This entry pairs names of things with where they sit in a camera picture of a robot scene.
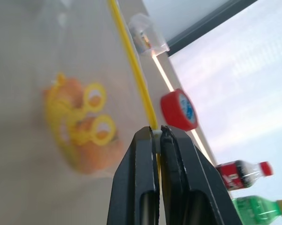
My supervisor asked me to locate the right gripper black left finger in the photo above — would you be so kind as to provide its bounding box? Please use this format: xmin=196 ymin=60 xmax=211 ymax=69
xmin=106 ymin=125 xmax=162 ymax=225

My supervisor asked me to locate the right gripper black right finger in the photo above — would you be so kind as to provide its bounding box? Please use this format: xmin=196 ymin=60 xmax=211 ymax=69
xmin=160 ymin=125 xmax=244 ymax=225

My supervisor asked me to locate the clear yellow zip plastic bag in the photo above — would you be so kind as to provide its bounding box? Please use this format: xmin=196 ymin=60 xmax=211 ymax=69
xmin=0 ymin=0 xmax=162 ymax=188

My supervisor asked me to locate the cola bottle red cap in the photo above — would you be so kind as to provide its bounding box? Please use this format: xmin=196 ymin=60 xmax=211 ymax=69
xmin=215 ymin=159 xmax=274 ymax=191

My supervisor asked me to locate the green bottle yellow cap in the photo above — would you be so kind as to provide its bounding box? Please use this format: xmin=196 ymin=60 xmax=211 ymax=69
xmin=231 ymin=195 xmax=282 ymax=225

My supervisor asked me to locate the red tape roll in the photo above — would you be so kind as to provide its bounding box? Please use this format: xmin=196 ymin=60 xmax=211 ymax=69
xmin=160 ymin=88 xmax=199 ymax=131

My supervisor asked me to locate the clear plastic box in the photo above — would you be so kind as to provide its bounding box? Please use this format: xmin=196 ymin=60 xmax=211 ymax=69
xmin=128 ymin=13 xmax=171 ymax=56

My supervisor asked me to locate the dark window frame post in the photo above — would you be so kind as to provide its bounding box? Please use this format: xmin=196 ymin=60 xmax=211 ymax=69
xmin=166 ymin=0 xmax=259 ymax=57

